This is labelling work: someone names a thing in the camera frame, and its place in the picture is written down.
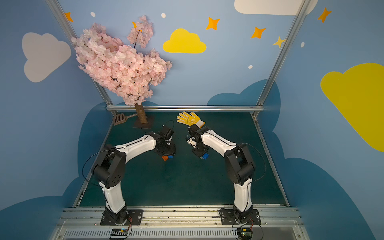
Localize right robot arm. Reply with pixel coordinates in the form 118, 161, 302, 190
187, 124, 256, 223

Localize yellow dotted work glove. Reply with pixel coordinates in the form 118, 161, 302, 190
177, 112, 206, 129

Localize brown slotted plastic scoop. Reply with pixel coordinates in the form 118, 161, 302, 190
113, 113, 137, 126

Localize pink cherry blossom tree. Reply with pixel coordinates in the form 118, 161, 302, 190
71, 16, 172, 123

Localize right electronics board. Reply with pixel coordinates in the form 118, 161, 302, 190
237, 228, 253, 240

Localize electronics board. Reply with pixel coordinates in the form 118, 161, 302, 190
110, 229, 130, 240
237, 228, 253, 240

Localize left electronics board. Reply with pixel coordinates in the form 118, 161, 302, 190
110, 229, 130, 240

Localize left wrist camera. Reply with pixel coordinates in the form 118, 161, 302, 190
159, 126, 174, 141

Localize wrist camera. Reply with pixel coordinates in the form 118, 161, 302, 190
186, 135, 196, 147
159, 126, 174, 141

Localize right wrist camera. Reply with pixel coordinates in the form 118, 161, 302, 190
186, 135, 196, 147

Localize dark square tree base plate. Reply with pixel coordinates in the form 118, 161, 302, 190
133, 115, 155, 129

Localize aluminium back frame rail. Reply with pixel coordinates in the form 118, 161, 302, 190
106, 104, 264, 113

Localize right aluminium frame post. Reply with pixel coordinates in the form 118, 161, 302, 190
256, 0, 317, 109

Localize aluminium frame post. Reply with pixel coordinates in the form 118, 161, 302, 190
44, 0, 116, 117
256, 0, 317, 109

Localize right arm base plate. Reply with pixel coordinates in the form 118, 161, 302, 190
218, 208, 262, 226

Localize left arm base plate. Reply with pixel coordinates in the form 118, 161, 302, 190
100, 208, 143, 226

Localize aluminium front rail assembly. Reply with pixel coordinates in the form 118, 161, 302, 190
50, 205, 310, 240

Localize left aluminium frame post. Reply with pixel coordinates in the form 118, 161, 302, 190
44, 0, 116, 117

